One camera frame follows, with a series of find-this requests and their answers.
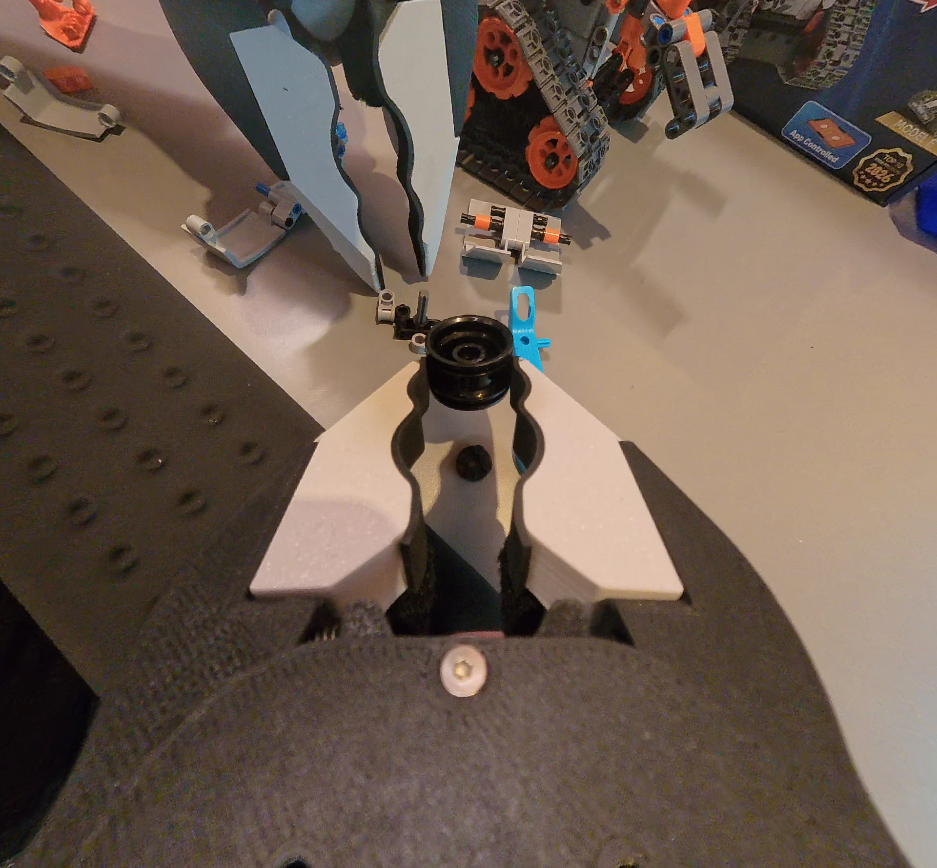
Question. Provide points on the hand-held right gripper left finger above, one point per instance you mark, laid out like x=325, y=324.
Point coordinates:
x=337, y=516

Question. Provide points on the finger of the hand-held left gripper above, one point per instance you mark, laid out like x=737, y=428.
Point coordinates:
x=424, y=114
x=293, y=114

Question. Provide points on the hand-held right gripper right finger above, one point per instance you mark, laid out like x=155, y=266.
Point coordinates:
x=593, y=516

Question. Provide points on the dark round stud plate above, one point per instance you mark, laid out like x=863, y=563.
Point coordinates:
x=472, y=462

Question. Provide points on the black toy wheel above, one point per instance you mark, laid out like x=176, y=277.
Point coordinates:
x=468, y=385

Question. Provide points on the small grey black connector assembly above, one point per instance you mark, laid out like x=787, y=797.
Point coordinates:
x=402, y=322

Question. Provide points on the grey orange tracked toy robot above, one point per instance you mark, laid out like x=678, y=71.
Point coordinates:
x=549, y=158

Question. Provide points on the grey curved toy panel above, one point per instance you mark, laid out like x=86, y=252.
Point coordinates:
x=58, y=103
x=241, y=242

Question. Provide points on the grey panel assembly orange bushes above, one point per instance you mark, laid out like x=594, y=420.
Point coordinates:
x=483, y=245

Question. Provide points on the orange toy brick piece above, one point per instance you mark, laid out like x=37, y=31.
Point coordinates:
x=66, y=18

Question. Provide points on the small orange toy plate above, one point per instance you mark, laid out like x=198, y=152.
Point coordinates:
x=69, y=79

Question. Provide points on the blue brick separator tool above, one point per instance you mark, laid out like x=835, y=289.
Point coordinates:
x=525, y=341

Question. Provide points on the black perforated panel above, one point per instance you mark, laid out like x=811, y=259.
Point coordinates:
x=110, y=407

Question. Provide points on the blue toy product box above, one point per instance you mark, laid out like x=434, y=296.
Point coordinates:
x=842, y=77

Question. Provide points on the blue plastic object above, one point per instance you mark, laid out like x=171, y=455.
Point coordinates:
x=926, y=209

